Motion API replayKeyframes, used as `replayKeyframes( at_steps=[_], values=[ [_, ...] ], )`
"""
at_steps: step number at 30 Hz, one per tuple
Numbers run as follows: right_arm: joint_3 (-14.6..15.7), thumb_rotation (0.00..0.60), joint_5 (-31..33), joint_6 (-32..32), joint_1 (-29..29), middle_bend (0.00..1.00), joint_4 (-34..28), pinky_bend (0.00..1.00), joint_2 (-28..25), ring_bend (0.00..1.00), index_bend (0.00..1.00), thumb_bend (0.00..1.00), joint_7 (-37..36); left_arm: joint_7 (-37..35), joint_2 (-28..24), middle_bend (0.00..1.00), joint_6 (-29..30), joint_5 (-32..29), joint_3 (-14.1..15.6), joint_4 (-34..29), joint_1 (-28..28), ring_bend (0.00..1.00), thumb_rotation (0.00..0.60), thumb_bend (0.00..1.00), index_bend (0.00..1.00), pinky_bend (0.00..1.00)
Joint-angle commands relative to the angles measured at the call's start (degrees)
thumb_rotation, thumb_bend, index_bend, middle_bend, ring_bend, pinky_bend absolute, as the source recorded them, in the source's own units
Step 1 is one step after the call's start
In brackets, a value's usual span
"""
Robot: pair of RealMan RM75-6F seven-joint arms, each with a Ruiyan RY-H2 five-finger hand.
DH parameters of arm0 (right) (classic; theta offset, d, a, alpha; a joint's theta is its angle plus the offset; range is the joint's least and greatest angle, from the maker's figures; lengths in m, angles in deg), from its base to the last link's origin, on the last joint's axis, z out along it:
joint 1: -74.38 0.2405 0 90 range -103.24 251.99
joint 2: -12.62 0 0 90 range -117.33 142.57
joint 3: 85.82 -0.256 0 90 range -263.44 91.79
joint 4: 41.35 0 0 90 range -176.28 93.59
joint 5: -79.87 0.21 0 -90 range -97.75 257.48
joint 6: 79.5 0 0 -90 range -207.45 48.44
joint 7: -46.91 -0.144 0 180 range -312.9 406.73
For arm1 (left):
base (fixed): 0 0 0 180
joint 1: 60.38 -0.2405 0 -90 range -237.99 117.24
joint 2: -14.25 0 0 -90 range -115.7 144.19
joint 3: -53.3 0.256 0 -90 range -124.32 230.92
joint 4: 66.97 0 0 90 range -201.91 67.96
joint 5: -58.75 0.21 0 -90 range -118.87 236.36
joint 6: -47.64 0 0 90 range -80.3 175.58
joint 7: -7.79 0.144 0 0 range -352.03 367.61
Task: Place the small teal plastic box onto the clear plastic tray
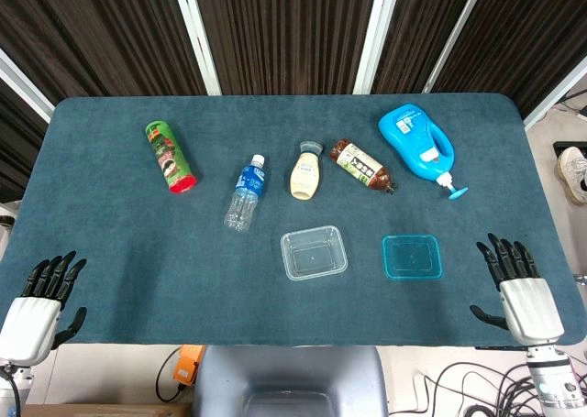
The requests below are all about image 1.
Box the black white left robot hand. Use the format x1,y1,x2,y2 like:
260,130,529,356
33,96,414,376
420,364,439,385
0,250,88,367

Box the blue detergent pump bottle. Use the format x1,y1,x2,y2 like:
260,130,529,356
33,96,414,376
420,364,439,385
377,103,470,202

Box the orange box device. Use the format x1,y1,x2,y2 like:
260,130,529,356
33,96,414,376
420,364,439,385
172,344,205,384

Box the dark ribbed partition panel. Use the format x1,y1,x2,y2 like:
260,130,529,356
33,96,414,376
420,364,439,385
371,0,481,95
0,0,207,111
430,0,587,115
190,0,382,96

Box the white sneaker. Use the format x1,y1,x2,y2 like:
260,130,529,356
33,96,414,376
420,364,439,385
557,146,587,206

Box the clear plastic container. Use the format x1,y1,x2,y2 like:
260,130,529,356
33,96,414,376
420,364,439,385
280,225,349,282

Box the black flat floor object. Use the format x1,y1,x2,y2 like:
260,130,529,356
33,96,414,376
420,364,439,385
552,140,587,161

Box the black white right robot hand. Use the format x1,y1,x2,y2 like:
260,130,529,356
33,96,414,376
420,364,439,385
470,232,566,347

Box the brown tea bottle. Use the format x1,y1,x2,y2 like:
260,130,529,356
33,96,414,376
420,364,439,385
330,137,398,196

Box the black looped cable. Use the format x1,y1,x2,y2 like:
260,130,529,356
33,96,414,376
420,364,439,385
154,346,189,402

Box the blue container lid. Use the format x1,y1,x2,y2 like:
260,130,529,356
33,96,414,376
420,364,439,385
382,234,445,281

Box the black cable bundle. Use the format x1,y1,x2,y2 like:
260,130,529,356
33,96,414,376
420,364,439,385
389,361,587,417

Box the teal table cloth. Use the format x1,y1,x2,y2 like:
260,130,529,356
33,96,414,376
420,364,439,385
0,92,587,347

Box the green chip can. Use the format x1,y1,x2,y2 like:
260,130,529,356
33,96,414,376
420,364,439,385
145,119,199,194

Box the brown cardboard box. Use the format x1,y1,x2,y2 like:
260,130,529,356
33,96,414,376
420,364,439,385
22,402,193,417

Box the grey robot torso shell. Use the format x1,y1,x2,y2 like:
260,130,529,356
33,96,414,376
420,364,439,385
192,345,391,417

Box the clear water bottle blue label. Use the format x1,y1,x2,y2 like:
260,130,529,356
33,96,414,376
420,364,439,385
223,154,269,233

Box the cream squeeze sauce bottle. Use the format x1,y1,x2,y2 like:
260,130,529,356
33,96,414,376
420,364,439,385
289,141,324,202

